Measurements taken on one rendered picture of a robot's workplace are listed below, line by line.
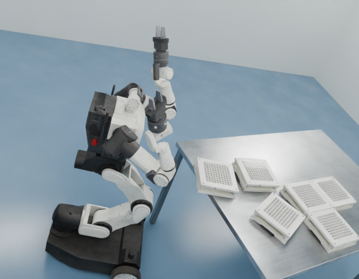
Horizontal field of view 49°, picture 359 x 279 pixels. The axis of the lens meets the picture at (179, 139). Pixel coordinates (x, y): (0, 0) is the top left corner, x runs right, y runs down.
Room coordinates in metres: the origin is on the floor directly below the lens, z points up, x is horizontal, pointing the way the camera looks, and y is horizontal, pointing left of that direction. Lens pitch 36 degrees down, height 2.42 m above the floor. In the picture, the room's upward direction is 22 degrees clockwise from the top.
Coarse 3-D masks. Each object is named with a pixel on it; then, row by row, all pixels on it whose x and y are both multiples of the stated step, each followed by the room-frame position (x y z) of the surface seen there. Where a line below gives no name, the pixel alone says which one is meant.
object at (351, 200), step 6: (312, 180) 2.22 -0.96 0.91; (318, 180) 2.25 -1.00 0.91; (324, 180) 2.28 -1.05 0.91; (336, 180) 2.34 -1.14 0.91; (318, 186) 2.19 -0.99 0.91; (324, 192) 2.15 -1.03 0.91; (330, 198) 2.11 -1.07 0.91; (336, 198) 2.13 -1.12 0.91; (348, 198) 2.19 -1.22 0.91; (336, 204) 2.07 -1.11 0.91; (342, 204) 2.10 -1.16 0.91; (348, 204) 2.14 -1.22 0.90
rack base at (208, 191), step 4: (196, 168) 1.93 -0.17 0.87; (196, 172) 1.89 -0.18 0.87; (196, 176) 1.86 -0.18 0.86; (196, 180) 1.83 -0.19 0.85; (196, 184) 1.81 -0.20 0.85; (204, 188) 1.78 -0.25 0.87; (208, 188) 1.79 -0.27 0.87; (200, 192) 1.75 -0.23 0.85; (204, 192) 1.76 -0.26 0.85; (208, 192) 1.77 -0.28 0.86; (212, 192) 1.78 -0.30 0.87; (216, 192) 1.79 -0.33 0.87; (220, 192) 1.80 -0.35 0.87; (224, 192) 1.82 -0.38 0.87; (228, 192) 1.83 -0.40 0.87; (220, 196) 1.79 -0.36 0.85; (224, 196) 1.80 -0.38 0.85; (228, 196) 1.81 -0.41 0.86; (232, 196) 1.81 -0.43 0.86
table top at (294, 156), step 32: (192, 160) 2.03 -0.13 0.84; (224, 160) 2.16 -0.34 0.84; (288, 160) 2.46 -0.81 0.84; (320, 160) 2.64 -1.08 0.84; (256, 192) 1.96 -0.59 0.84; (352, 192) 2.38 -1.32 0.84; (256, 224) 1.69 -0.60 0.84; (352, 224) 2.03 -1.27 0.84; (256, 256) 1.45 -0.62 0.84; (288, 256) 1.54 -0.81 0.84; (320, 256) 1.64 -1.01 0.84
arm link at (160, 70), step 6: (156, 60) 2.02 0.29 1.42; (162, 60) 2.02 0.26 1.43; (168, 60) 2.06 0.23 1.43; (156, 66) 1.99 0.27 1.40; (162, 66) 2.02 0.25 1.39; (156, 72) 1.98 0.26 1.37; (162, 72) 2.00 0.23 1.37; (168, 72) 2.01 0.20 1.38; (156, 78) 1.97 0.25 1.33; (162, 78) 2.02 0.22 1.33; (168, 78) 2.00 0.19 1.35
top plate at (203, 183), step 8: (200, 160) 1.96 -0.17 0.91; (208, 160) 2.00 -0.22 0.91; (200, 168) 1.89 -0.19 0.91; (232, 168) 2.01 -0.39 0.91; (200, 176) 1.82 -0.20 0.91; (232, 176) 1.93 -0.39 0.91; (200, 184) 1.76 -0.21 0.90; (208, 184) 1.77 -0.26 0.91; (216, 184) 1.80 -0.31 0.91; (224, 184) 1.83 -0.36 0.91; (232, 192) 1.81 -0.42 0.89
